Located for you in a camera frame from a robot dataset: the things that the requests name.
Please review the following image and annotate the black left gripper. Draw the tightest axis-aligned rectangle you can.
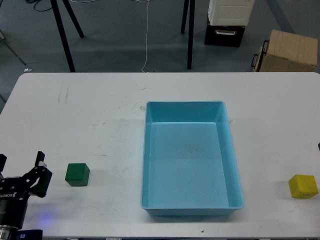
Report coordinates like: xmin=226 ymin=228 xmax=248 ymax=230
xmin=0 ymin=151 xmax=53 ymax=229

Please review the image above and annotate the green wooden block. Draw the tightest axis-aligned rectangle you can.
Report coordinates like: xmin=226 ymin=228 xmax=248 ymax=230
xmin=65 ymin=163 xmax=90 ymax=187

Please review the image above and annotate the yellow wooden block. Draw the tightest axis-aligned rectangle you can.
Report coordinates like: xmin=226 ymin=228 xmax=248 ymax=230
xmin=288 ymin=174 xmax=319 ymax=199

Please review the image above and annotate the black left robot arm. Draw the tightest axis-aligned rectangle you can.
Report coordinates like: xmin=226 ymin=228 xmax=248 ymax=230
xmin=0 ymin=151 xmax=53 ymax=240

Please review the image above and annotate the black storage box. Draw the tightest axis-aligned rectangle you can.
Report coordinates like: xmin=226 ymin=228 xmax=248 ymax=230
xmin=204 ymin=20 xmax=246 ymax=48

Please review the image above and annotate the white plastic appliance box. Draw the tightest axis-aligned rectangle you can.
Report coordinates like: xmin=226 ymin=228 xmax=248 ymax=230
xmin=208 ymin=0 xmax=255 ymax=26

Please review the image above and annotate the light wooden box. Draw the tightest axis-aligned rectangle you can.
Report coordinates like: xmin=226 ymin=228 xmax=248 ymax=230
xmin=251 ymin=29 xmax=318 ymax=72

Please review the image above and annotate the blue plastic tray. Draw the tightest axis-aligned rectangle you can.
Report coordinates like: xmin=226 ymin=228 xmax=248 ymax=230
xmin=141 ymin=101 xmax=244 ymax=216

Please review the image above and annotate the black table leg left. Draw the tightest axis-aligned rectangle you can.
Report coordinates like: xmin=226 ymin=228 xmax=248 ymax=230
xmin=50 ymin=0 xmax=85 ymax=73

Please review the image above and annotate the black table leg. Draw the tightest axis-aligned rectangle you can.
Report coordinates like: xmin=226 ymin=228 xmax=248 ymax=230
xmin=180 ymin=0 xmax=196 ymax=70
xmin=50 ymin=0 xmax=85 ymax=73

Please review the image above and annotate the black table leg right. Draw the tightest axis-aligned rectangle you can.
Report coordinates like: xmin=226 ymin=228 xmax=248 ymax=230
xmin=180 ymin=0 xmax=196 ymax=70

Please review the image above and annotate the white hanging cable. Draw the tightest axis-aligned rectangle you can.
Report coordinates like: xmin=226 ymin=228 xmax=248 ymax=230
xmin=136 ymin=0 xmax=156 ymax=74

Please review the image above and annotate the black cable on floor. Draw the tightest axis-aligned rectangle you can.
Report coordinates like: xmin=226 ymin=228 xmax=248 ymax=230
xmin=24 ymin=0 xmax=53 ymax=12

